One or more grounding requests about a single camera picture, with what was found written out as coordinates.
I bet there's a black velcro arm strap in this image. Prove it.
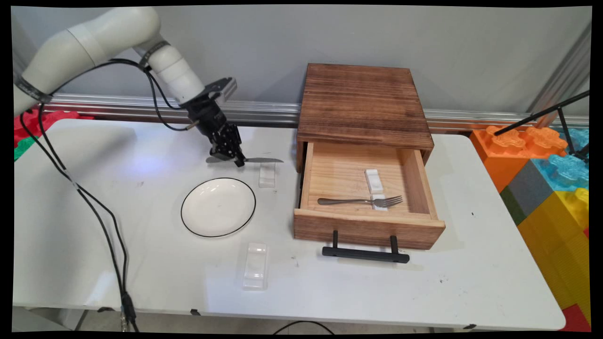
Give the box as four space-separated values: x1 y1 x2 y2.
139 41 171 71
14 75 53 104

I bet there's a dark wooden drawer cabinet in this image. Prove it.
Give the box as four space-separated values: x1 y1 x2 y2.
296 64 434 173

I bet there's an aluminium wall rail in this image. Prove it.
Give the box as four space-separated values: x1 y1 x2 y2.
45 93 589 135

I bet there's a black tripod stand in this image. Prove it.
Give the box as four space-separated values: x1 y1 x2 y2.
494 89 590 163

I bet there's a silver fork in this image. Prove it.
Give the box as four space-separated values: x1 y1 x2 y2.
317 196 403 209

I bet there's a light wooden drawer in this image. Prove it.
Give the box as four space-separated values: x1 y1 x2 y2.
293 141 446 250

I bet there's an orange giant building block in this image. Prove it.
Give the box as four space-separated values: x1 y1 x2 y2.
470 125 568 194

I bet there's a blue translucent building block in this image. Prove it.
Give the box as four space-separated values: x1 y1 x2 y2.
544 127 590 191

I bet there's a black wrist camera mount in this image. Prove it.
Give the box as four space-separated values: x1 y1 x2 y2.
204 78 237 102

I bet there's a white plate with black rim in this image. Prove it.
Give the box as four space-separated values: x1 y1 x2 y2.
181 178 256 238

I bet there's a black drawer handle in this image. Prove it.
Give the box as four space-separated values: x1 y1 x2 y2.
322 230 410 264

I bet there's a black floor cable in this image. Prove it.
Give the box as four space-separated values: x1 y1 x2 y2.
272 321 336 336

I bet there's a yellow giant building block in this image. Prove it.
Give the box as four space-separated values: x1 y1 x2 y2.
517 187 592 325

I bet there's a red giant building block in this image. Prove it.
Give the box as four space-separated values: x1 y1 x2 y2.
560 304 592 332

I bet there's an aluminium corner post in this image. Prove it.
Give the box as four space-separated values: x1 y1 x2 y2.
525 24 592 128

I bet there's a translucent plastic cutlery rest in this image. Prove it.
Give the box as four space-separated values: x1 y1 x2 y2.
242 242 268 289

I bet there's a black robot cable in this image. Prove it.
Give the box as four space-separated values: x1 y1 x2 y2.
19 59 198 332

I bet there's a silver table knife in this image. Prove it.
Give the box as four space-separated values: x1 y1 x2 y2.
206 156 284 165

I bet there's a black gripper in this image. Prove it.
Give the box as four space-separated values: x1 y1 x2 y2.
186 92 246 168

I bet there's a grey giant building block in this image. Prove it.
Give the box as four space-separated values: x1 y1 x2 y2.
500 159 556 226

